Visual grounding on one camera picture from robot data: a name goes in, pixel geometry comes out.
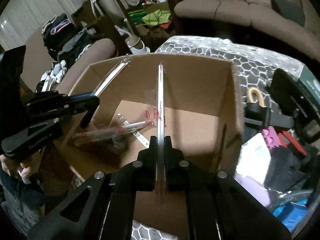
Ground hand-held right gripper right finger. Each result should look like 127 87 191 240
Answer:
164 135 292 240

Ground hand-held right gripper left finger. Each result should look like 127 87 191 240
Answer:
26 135 159 240

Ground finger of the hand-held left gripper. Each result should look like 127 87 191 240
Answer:
24 90 100 117
54 105 97 128

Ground green print sleeve chopsticks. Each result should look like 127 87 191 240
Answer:
124 120 150 147

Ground red print chopstick pack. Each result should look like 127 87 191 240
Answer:
74 120 153 142
154 64 167 198

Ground clear chopstick pack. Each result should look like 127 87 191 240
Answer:
94 57 132 98

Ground brown cardboard box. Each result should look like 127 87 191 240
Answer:
54 52 244 233

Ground person's left forearm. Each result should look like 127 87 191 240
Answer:
0 172 48 230

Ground person's left hand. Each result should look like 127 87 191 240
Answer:
0 155 35 184

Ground pile of clothes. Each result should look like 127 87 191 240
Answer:
36 14 100 93

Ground purple makeup sponge packet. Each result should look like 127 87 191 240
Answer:
235 132 272 205

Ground white pole stand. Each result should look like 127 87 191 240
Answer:
77 0 150 54

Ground pink plastic piece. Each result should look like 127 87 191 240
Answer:
261 126 282 149

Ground green bag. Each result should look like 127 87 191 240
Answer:
142 9 173 29

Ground red flat packet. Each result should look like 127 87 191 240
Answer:
277 130 308 157

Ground black phone stand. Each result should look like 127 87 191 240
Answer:
266 69 320 144

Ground blue flat packet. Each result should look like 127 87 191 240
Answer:
272 200 313 232

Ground brown fabric sofa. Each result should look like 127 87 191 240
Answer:
174 0 320 58

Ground dark green box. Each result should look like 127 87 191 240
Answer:
297 66 320 98

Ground dark grey cushion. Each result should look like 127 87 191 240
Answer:
270 0 307 28

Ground black umbrella wooden handle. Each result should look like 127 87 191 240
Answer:
244 87 295 128

